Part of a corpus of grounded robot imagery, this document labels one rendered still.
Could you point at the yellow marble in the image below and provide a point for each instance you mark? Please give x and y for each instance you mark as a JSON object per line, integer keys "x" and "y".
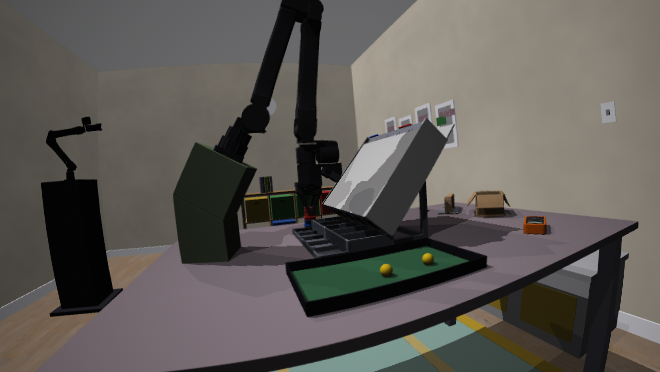
{"x": 427, "y": 258}
{"x": 386, "y": 270}

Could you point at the orange digital multimeter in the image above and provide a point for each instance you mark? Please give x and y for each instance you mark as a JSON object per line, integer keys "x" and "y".
{"x": 534, "y": 225}

